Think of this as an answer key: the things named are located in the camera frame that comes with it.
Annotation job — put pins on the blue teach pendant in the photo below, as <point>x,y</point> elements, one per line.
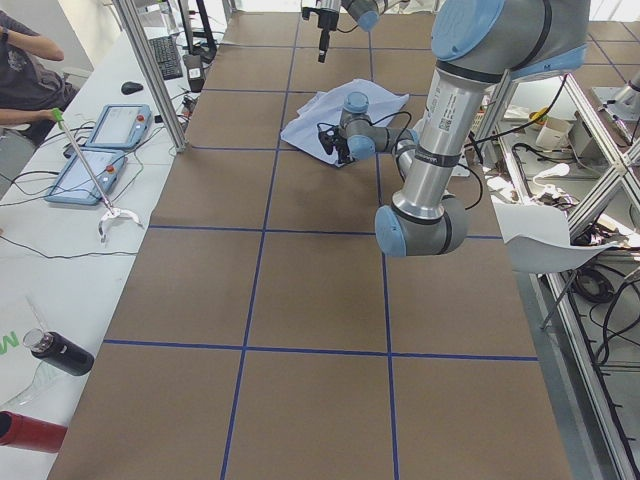
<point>120,126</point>
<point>74,184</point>

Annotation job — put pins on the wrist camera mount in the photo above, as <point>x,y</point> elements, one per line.
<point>307,11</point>
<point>326,133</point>

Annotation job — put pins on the lower blue teach pendant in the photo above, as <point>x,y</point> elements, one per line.
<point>74,184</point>

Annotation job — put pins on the upper blue teach pendant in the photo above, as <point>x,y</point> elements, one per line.
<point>120,126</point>

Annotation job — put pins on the grabber stick green handle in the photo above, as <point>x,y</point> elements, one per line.
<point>112,212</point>

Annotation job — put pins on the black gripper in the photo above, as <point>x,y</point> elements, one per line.
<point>325,23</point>
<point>340,142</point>

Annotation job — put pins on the aluminium frame post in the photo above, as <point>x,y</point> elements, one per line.
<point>128,16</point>

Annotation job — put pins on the black box white label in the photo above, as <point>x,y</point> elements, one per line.
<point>194,72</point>

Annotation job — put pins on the seated person dark shirt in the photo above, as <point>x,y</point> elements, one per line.
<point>30,91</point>

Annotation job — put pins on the black computer mouse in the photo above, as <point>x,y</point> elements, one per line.
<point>129,88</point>

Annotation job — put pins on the light blue striped shirt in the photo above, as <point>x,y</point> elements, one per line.
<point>324,110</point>

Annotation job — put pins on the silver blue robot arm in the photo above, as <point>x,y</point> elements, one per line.
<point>475,43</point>
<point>365,13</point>

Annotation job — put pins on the black water bottle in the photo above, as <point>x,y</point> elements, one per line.
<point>56,350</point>

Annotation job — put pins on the red cylinder bottle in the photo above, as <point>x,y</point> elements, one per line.
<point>23,432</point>

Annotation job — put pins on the black keyboard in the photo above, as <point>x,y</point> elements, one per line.
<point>167,57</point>

